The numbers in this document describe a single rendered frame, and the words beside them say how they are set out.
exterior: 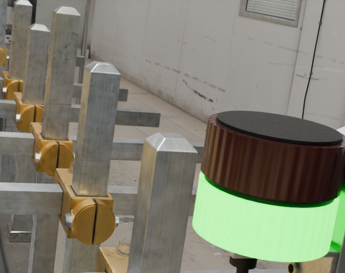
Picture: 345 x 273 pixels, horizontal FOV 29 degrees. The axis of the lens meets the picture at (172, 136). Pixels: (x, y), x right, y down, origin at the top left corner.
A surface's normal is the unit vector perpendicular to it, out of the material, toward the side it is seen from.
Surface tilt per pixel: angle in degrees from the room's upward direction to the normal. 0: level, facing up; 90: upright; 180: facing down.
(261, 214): 90
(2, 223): 0
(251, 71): 90
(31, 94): 90
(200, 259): 0
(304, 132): 0
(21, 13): 90
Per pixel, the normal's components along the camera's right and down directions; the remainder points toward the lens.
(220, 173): -0.77, 0.04
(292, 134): 0.14, -0.97
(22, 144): 0.32, 0.25
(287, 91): -0.91, -0.04
